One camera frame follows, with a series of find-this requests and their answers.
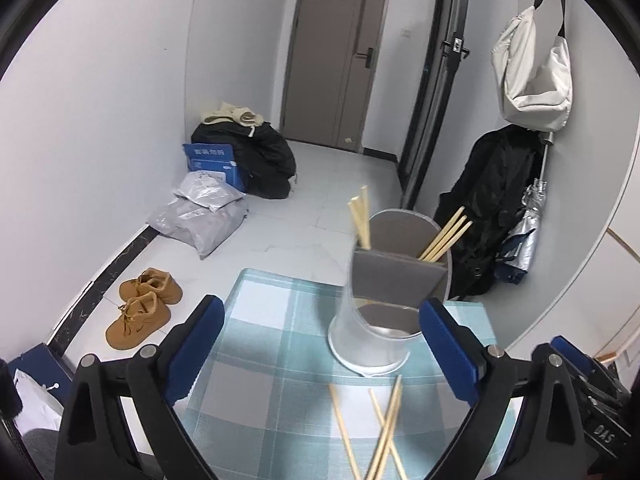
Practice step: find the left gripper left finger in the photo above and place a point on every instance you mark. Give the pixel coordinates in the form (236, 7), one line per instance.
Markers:
(94, 441)

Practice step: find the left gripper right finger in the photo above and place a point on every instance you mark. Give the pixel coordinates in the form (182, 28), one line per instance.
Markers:
(547, 441)

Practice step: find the dark blue paper bag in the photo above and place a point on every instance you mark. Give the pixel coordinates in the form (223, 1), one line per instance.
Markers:
(46, 369)

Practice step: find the tan shoe near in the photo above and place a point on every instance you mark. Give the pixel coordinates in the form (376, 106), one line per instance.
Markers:
(139, 318)

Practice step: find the tan shoe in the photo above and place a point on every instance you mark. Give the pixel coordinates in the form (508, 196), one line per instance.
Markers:
(139, 318)
(160, 282)

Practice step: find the silver folded umbrella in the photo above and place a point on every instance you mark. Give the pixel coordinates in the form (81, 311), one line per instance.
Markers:
(517, 252)

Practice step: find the tan shoe far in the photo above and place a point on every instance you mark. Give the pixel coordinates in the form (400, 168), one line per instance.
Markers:
(160, 282)

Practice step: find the teal checked table mat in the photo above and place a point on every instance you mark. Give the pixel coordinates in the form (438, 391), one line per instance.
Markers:
(261, 407)

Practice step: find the white utensil holder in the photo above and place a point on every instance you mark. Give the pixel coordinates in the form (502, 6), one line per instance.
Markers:
(378, 314)

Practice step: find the chopstick in holder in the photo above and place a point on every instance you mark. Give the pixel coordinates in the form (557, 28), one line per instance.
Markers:
(354, 208)
(462, 222)
(449, 242)
(365, 215)
(443, 232)

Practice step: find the chopstick in holder right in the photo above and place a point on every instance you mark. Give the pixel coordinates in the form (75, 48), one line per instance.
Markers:
(443, 232)

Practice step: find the grey plastic parcel bag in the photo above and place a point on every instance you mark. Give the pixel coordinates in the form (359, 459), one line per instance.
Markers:
(197, 226)

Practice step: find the black hanging coat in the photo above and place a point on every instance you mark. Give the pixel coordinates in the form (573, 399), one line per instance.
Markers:
(490, 190)

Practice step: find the white plastic parcel bag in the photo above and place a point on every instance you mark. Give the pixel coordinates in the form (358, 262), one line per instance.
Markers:
(207, 189)

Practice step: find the blue cardboard box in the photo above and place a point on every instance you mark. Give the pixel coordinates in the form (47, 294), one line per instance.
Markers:
(218, 158)

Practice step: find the chopstick in holder left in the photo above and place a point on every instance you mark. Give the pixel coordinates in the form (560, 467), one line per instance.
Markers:
(354, 208)

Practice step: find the white hanging bag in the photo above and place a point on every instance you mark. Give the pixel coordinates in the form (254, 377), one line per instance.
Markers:
(538, 97)

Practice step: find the black bag on floor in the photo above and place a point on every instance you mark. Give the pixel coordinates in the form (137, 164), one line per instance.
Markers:
(266, 161)

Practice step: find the beige cloth on bag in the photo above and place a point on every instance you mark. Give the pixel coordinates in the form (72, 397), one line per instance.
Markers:
(240, 115)

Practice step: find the black framed glass door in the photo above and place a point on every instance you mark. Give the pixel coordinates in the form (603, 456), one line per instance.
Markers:
(445, 51)

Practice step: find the grey entrance door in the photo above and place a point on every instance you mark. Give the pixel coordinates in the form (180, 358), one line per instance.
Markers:
(330, 70)

